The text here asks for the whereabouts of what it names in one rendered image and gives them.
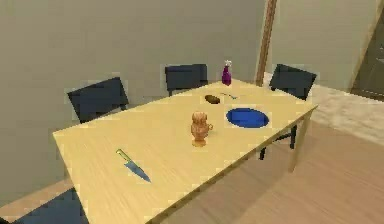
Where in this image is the orange-brown ceramic pitcher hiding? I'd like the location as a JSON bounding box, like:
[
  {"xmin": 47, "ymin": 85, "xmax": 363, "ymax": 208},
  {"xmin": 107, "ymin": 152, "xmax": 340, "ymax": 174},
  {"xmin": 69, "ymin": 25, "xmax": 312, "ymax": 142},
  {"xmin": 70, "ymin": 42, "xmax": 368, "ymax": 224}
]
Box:
[{"xmin": 190, "ymin": 111, "xmax": 214, "ymax": 148}]

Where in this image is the brown potato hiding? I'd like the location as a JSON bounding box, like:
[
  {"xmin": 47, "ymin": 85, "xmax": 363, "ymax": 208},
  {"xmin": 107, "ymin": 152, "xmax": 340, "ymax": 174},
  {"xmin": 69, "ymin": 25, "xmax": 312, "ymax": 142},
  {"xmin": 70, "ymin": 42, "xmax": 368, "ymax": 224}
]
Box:
[{"xmin": 204, "ymin": 94, "xmax": 221, "ymax": 105}]

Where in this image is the dark blue chair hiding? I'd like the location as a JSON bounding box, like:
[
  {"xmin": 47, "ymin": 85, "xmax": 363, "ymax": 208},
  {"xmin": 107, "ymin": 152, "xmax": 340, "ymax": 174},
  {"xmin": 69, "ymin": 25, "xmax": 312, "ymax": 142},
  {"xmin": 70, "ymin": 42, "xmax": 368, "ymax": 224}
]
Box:
[
  {"xmin": 164, "ymin": 63, "xmax": 209, "ymax": 97},
  {"xmin": 258, "ymin": 63, "xmax": 318, "ymax": 161},
  {"xmin": 9, "ymin": 187, "xmax": 90, "ymax": 224},
  {"xmin": 66, "ymin": 76, "xmax": 130, "ymax": 125}
]

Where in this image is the pale wooden dining table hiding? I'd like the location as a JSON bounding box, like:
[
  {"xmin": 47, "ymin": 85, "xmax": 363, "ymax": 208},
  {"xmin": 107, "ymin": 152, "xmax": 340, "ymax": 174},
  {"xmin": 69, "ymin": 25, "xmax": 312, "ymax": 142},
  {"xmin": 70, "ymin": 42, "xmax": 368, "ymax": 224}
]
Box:
[{"xmin": 52, "ymin": 78, "xmax": 319, "ymax": 224}]

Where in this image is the purple spray bottle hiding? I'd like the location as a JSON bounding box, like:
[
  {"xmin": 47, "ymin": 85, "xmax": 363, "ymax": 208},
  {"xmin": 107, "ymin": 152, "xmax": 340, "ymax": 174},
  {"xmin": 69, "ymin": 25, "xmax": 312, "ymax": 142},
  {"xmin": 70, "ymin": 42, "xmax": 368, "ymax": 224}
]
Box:
[{"xmin": 221, "ymin": 59, "xmax": 233, "ymax": 87}]

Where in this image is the blue round plate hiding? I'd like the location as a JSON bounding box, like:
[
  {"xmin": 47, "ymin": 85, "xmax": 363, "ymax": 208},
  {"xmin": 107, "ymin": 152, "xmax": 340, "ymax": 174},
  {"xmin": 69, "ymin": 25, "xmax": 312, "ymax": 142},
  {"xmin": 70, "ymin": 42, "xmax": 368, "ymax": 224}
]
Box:
[{"xmin": 225, "ymin": 107, "xmax": 270, "ymax": 129}]

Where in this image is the knife with yellow handle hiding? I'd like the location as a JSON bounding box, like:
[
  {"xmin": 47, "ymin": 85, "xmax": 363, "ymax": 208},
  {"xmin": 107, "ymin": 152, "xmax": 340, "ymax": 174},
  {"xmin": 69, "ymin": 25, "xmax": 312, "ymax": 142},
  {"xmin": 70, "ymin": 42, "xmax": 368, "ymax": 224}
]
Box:
[{"xmin": 115, "ymin": 148, "xmax": 152, "ymax": 184}]

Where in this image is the brown wooden door frame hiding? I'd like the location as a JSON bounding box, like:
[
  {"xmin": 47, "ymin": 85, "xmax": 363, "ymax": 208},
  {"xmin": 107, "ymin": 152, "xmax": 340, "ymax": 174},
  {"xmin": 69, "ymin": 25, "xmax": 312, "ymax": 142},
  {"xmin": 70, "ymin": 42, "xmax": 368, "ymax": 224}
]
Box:
[{"xmin": 254, "ymin": 0, "xmax": 278, "ymax": 88}]

